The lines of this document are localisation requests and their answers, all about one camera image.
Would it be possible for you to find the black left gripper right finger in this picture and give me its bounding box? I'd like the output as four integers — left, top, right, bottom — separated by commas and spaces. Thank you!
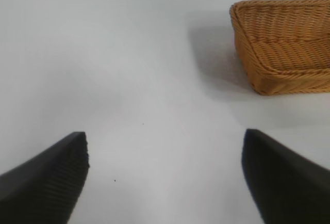
241, 128, 330, 224

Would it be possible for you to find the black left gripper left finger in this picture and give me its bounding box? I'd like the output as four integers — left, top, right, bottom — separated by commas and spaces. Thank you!
0, 131, 90, 224

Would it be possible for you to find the tan woven wicker basket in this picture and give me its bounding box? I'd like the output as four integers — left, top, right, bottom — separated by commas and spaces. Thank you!
229, 0, 330, 97

